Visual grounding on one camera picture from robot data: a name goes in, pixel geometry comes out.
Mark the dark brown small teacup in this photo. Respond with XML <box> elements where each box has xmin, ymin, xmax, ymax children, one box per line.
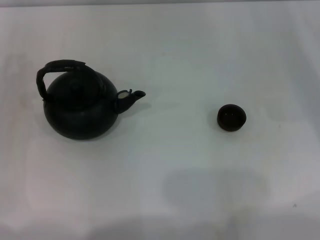
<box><xmin>216</xmin><ymin>103</ymin><xmax>248</xmax><ymax>132</ymax></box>

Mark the black round teapot with handle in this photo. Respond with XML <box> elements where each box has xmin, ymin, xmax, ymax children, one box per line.
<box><xmin>36</xmin><ymin>58</ymin><xmax>147</xmax><ymax>141</ymax></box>

